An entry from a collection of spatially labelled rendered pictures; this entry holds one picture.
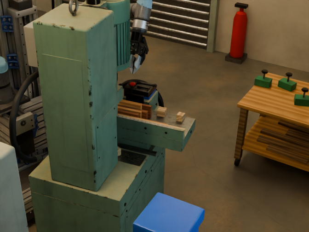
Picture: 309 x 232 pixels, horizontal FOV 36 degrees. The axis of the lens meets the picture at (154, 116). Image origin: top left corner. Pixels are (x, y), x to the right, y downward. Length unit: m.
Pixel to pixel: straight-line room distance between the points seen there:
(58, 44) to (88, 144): 0.42
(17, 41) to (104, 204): 1.15
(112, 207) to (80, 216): 0.19
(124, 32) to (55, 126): 0.49
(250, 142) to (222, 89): 1.12
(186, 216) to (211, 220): 1.68
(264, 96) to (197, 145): 0.69
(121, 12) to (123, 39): 0.12
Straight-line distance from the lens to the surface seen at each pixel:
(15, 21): 2.70
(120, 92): 2.22
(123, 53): 2.05
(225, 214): 3.12
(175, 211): 1.40
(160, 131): 2.15
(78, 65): 1.71
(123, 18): 1.99
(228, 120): 4.03
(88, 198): 2.04
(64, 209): 2.17
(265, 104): 3.26
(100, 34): 1.73
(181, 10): 5.28
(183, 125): 2.25
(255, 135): 3.56
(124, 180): 2.07
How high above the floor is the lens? 2.12
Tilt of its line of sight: 32 degrees down
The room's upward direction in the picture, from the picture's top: 1 degrees clockwise
